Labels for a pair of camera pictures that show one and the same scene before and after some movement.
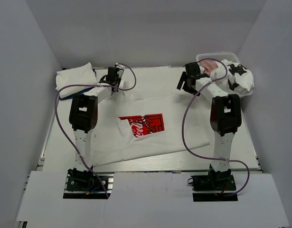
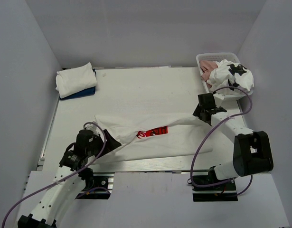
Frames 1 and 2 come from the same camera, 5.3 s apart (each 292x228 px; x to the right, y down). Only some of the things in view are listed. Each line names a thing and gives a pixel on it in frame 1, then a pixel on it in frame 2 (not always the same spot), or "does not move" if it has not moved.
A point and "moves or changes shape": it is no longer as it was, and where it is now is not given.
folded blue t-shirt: x=70 y=96 does not move
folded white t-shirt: x=84 y=74 does not move
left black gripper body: x=118 y=80 → x=96 y=147
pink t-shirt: x=208 y=65 does not move
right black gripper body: x=190 y=89 → x=198 y=111
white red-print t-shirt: x=128 y=125 moves or changes shape
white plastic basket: x=228 y=57 does not move
